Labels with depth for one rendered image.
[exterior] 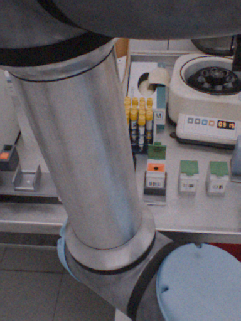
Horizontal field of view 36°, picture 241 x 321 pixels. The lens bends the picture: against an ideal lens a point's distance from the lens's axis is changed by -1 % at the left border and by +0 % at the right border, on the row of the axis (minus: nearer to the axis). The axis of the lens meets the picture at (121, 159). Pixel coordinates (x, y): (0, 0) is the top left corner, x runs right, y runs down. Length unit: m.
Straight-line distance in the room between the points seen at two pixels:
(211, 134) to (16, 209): 0.51
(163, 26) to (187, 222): 0.67
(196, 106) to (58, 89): 0.73
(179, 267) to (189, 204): 0.41
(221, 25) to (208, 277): 0.32
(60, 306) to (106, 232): 1.30
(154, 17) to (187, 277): 0.33
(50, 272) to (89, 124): 1.52
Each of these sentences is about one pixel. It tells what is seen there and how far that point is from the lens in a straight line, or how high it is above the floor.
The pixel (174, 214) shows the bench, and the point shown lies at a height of 0.88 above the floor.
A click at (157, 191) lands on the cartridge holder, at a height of 0.90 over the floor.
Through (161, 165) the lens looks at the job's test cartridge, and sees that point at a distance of 0.81.
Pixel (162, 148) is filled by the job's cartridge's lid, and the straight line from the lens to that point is 0.81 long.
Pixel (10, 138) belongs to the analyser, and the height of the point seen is 0.91.
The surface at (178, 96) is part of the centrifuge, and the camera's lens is 0.97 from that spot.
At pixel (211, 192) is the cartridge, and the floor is 0.89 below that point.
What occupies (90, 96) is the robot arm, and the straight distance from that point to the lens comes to 0.27.
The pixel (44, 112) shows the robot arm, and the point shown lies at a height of 1.36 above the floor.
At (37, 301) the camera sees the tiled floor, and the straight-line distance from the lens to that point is 1.73.
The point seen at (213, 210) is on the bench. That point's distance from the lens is 0.84.
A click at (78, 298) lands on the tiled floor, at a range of 1.70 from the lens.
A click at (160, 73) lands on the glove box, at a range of 1.10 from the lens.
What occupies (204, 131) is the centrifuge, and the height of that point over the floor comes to 0.91.
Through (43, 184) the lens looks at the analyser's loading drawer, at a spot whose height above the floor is 0.92.
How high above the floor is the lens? 1.53
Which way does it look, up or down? 44 degrees down
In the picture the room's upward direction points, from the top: 2 degrees counter-clockwise
